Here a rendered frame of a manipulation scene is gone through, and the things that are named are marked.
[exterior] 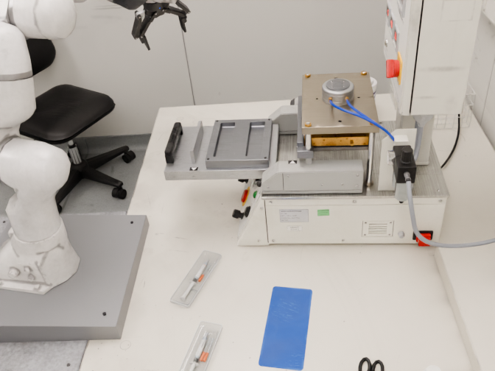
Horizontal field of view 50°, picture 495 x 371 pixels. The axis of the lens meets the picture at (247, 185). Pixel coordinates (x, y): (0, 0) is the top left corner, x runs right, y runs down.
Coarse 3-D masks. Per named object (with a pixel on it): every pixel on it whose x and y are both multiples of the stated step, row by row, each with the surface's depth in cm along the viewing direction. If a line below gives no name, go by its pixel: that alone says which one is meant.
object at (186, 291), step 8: (200, 256) 143; (208, 256) 143; (216, 256) 142; (200, 264) 141; (208, 264) 140; (192, 272) 139; (200, 272) 138; (208, 272) 138; (184, 280) 137; (192, 280) 136; (200, 280) 136; (184, 288) 135; (192, 288) 134; (176, 296) 133; (184, 296) 133; (192, 296) 132; (184, 304) 131
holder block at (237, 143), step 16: (224, 128) 153; (240, 128) 149; (256, 128) 152; (272, 128) 152; (224, 144) 147; (240, 144) 143; (256, 144) 145; (208, 160) 139; (224, 160) 138; (240, 160) 138; (256, 160) 137
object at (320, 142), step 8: (304, 136) 132; (312, 136) 132; (320, 136) 131; (328, 136) 131; (336, 136) 131; (344, 136) 131; (352, 136) 130; (360, 136) 130; (304, 144) 133; (312, 144) 132; (320, 144) 132; (328, 144) 132; (336, 144) 132; (344, 144) 132; (352, 144) 130; (360, 144) 131
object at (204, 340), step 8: (200, 328) 125; (208, 328) 124; (216, 328) 124; (200, 336) 123; (208, 336) 123; (216, 336) 122; (192, 344) 121; (200, 344) 121; (208, 344) 121; (192, 352) 120; (200, 352) 120; (208, 352) 119; (184, 360) 118; (192, 360) 118; (200, 360) 118; (184, 368) 117; (192, 368) 117; (200, 368) 116
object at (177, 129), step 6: (174, 126) 151; (180, 126) 152; (174, 132) 148; (180, 132) 154; (174, 138) 146; (168, 144) 143; (174, 144) 144; (168, 150) 141; (174, 150) 144; (168, 156) 142; (168, 162) 143
